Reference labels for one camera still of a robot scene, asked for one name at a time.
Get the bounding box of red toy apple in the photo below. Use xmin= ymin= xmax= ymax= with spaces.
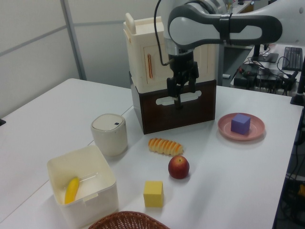
xmin=168 ymin=155 xmax=191 ymax=179

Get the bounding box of purple foam cube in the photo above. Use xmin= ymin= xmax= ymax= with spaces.
xmin=230 ymin=113 xmax=251 ymax=135

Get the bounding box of pink plate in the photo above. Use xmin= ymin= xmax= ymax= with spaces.
xmin=217 ymin=113 xmax=265 ymax=141

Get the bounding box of cream toy cabinet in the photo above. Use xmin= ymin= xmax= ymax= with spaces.
xmin=123 ymin=13 xmax=216 ymax=93

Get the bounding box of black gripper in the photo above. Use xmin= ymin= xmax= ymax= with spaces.
xmin=166 ymin=52 xmax=200 ymax=110

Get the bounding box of dark brown wooden box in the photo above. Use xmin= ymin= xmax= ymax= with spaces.
xmin=131 ymin=78 xmax=217 ymax=135

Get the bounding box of brown wicker basket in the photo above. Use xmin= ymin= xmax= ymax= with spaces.
xmin=88 ymin=210 xmax=171 ymax=229

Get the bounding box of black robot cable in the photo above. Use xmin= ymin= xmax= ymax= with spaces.
xmin=153 ymin=0 xmax=173 ymax=66

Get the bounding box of cream lidded canister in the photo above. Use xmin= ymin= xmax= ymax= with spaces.
xmin=90 ymin=114 xmax=128 ymax=157

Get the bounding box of white plastic bin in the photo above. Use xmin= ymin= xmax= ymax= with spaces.
xmin=46 ymin=145 xmax=119 ymax=229

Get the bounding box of black monitor stand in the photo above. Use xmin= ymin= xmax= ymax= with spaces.
xmin=250 ymin=44 xmax=279 ymax=63

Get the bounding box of yellow toy banana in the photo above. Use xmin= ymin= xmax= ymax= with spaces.
xmin=64 ymin=176 xmax=80 ymax=205

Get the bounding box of yellow foam cube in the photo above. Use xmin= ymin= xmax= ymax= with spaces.
xmin=143 ymin=180 xmax=164 ymax=208

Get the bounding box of black keyboard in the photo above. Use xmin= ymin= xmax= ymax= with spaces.
xmin=282 ymin=46 xmax=304 ymax=71

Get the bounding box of black electronics box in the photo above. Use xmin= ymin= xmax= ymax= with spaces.
xmin=233 ymin=63 xmax=261 ymax=88

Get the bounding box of orange striped spiral bread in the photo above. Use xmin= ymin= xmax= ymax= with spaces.
xmin=148 ymin=137 xmax=185 ymax=157

